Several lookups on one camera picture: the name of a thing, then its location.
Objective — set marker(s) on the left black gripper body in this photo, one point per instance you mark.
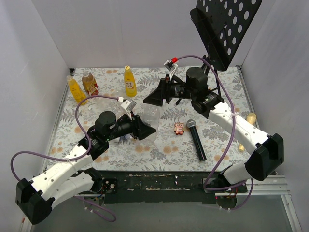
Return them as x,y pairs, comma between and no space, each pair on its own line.
137,127

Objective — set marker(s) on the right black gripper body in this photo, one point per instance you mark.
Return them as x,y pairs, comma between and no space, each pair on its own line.
164,89

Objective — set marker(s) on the clear crushed plastic bottle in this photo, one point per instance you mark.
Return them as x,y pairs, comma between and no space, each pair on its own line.
151,116

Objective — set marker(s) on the brown tea bottle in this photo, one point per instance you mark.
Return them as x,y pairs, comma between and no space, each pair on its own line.
90,84

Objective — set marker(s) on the yellow honey pomelo bottle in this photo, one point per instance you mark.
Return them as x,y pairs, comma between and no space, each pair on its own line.
75,89

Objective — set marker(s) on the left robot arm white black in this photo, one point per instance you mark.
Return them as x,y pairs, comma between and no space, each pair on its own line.
38,196

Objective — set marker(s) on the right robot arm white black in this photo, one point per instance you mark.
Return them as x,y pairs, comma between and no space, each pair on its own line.
267,151

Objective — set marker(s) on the blue label crushed water bottle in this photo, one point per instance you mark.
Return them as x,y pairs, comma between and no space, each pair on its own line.
125,139

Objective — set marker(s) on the clear bottle white cap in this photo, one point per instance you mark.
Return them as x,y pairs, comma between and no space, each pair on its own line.
104,104

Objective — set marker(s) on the tall yellow juice bottle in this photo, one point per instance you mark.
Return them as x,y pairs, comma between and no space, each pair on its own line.
129,82

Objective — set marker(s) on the floral patterned table mat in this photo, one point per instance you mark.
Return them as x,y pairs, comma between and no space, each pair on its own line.
170,152

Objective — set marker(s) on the red owl wooden block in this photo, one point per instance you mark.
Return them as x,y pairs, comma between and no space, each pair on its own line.
179,128

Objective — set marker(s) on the black silver microphone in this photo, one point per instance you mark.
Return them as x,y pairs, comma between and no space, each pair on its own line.
191,125

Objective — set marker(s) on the black front base bar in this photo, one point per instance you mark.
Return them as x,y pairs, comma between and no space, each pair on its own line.
155,187

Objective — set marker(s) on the black perforated music stand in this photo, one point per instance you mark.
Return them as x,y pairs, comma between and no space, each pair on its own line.
221,25

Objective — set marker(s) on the beige cone object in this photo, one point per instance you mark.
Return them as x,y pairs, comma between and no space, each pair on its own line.
251,118

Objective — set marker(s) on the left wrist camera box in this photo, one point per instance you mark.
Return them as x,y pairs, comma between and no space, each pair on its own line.
128,104

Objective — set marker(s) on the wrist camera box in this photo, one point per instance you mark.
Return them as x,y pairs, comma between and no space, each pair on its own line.
171,64
128,104

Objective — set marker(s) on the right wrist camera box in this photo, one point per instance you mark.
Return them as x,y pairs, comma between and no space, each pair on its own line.
171,64

